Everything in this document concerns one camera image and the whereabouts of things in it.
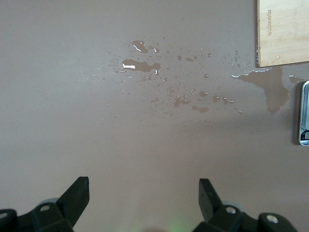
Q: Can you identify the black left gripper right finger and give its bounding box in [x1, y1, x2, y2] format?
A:
[193, 178, 296, 232]

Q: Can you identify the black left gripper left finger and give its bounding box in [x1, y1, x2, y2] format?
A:
[0, 176, 90, 232]

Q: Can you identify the triangular water puddle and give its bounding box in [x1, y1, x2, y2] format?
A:
[231, 67, 290, 115]

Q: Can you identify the silver digital kitchen scale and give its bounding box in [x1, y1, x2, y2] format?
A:
[297, 81, 309, 146]

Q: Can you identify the small water puddle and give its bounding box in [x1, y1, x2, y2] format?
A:
[122, 58, 162, 74]
[131, 40, 160, 54]

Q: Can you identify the wooden cutting board metal handle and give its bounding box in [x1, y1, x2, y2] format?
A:
[256, 0, 309, 68]

